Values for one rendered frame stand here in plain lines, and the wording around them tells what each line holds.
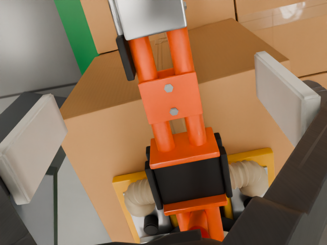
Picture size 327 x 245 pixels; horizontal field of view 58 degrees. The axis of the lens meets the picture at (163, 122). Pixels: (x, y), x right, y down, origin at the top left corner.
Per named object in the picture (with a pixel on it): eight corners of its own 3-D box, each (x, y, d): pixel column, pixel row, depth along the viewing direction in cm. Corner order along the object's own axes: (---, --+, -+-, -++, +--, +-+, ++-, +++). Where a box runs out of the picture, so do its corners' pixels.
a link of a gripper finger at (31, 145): (30, 204, 14) (15, 206, 14) (69, 131, 20) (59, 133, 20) (2, 153, 13) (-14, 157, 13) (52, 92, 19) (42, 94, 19)
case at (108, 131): (259, 183, 108) (308, 290, 72) (154, 206, 112) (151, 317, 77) (232, 17, 80) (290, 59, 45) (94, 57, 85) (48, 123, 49)
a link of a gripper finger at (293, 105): (302, 98, 12) (322, 95, 12) (253, 52, 18) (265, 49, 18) (301, 159, 13) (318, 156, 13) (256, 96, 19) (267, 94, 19)
